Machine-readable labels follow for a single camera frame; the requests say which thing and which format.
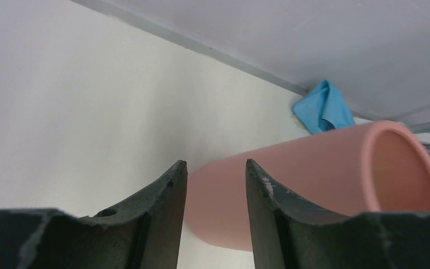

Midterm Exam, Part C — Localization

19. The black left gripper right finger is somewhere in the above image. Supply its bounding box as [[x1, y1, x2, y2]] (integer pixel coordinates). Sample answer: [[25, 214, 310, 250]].
[[245, 159, 430, 268]]

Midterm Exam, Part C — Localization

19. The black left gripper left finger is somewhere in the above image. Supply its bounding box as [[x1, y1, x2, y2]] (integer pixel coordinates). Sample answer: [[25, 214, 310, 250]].
[[0, 160, 188, 268]]

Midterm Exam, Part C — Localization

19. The pink cylindrical vase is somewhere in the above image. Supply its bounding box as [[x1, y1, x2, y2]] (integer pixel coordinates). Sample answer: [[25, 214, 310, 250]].
[[184, 120, 430, 251]]

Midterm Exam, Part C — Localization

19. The blue flower wrapping paper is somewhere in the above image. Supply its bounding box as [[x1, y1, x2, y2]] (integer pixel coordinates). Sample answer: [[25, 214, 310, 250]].
[[292, 80, 356, 135]]

